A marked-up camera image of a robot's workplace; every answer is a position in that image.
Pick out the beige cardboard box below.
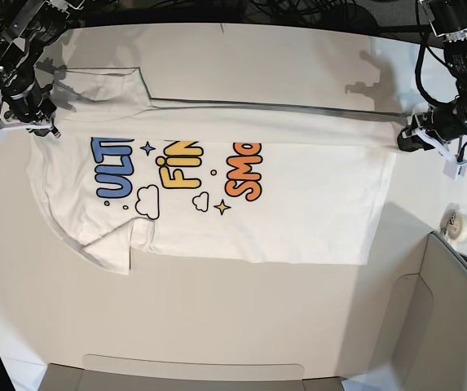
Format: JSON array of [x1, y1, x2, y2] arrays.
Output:
[[39, 354, 343, 390], [341, 230, 467, 391]]

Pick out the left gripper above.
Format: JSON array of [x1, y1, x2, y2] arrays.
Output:
[[397, 109, 467, 161]]

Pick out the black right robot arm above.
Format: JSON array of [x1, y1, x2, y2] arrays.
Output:
[[0, 1, 85, 138]]

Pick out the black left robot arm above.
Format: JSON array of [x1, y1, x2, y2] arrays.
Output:
[[397, 1, 467, 164]]

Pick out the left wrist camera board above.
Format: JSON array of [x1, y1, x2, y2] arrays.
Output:
[[443, 160, 467, 180]]

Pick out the beige cardboard box bottom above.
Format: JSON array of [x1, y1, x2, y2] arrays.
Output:
[[39, 354, 343, 390]]

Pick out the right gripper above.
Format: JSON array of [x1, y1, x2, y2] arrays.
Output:
[[0, 96, 61, 138]]

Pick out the white printed t-shirt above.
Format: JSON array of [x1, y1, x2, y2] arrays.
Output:
[[28, 68, 395, 275]]

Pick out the white tape roll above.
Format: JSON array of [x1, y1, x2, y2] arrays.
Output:
[[439, 203, 467, 244]]

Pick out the beige cardboard box right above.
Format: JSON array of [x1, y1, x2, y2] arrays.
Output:
[[341, 230, 467, 391]]

